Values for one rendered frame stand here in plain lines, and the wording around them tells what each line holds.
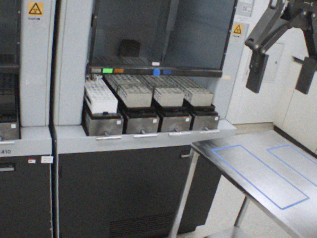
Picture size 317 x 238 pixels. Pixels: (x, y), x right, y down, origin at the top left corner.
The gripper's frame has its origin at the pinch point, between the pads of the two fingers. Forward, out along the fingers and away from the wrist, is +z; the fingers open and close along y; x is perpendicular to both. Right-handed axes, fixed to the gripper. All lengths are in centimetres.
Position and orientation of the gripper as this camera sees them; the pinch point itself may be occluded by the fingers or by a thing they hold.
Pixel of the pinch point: (279, 85)
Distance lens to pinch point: 61.7
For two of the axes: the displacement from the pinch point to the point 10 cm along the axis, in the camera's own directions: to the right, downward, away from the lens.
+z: -1.7, 9.0, 4.1
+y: 9.0, -0.3, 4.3
